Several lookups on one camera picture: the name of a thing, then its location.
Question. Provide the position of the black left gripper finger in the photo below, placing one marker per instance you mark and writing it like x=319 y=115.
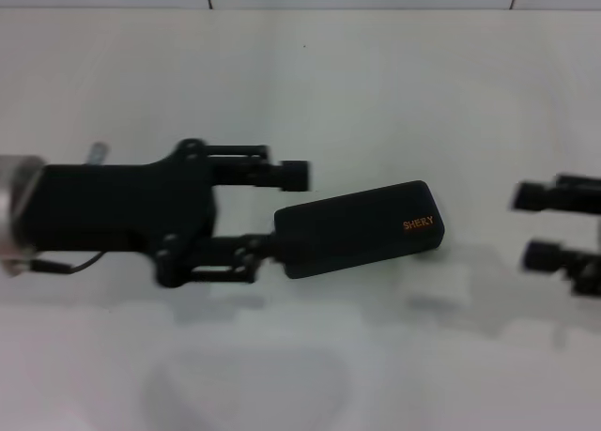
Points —
x=225 y=257
x=293 y=175

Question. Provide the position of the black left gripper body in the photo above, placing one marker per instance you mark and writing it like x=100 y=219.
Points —
x=117 y=205

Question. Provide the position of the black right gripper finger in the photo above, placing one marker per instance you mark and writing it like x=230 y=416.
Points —
x=540 y=257
x=535 y=196

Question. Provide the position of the black glasses case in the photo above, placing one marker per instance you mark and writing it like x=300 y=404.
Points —
x=352 y=229

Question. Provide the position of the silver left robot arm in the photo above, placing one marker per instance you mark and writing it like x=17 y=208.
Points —
x=14 y=205

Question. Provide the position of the silver cylindrical connector plug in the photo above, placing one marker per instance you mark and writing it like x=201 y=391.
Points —
x=97 y=153

